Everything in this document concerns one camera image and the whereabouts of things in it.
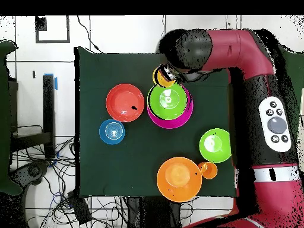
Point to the blue plastic bowl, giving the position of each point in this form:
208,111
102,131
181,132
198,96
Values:
105,131

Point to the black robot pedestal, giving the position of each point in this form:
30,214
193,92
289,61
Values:
152,213

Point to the large green plastic bowl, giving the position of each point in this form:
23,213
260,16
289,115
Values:
213,152
156,104

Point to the large orange plastic bowl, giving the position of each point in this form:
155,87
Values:
178,180

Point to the pink plastic bowl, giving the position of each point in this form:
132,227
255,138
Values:
171,123

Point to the red plastic bowl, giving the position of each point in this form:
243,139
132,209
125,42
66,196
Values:
121,99

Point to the yellow plastic cup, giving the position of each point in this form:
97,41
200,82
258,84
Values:
161,80

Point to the black chair base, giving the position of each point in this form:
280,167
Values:
30,171

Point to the orange plastic cup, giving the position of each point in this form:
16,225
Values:
209,171

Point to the black metal stand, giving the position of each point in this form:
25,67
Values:
48,114

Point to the green cloth side table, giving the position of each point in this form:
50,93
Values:
4,118
296,68

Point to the dark green table cloth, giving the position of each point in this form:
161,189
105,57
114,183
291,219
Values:
106,68

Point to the black square floor frame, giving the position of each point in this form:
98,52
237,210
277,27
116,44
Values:
40,23

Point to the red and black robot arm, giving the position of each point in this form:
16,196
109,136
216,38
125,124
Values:
237,52

